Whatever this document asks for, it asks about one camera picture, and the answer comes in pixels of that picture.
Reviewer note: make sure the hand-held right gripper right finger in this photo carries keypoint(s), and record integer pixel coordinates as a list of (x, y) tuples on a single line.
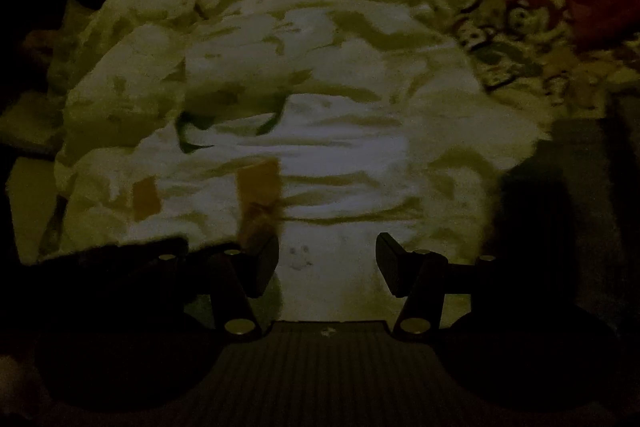
[(390, 264)]

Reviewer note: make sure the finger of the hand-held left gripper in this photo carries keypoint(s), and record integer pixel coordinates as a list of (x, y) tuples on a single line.
[(100, 264)]

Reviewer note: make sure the pale green floral quilt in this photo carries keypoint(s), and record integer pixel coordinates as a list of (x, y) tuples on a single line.
[(225, 7)]

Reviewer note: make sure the white small garment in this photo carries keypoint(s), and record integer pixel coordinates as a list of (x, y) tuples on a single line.
[(340, 147)]

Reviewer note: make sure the red cloth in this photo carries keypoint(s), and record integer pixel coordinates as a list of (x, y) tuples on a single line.
[(600, 2)]

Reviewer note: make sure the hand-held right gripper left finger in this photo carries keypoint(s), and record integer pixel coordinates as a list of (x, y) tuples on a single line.
[(262, 264)]

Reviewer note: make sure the printed blanket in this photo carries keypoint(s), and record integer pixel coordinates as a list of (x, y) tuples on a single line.
[(520, 32)]

